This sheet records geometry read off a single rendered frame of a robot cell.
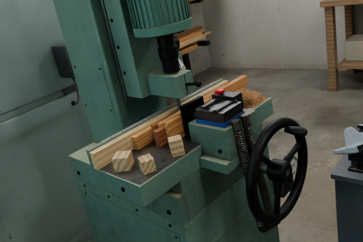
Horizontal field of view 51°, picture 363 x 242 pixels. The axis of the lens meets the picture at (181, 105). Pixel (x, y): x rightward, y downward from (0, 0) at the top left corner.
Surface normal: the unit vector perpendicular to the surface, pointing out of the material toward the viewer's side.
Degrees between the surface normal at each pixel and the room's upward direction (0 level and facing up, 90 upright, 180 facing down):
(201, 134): 90
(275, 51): 90
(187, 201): 90
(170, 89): 90
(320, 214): 0
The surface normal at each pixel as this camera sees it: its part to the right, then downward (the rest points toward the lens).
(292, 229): -0.18, -0.92
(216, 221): 0.71, 0.11
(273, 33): -0.62, 0.37
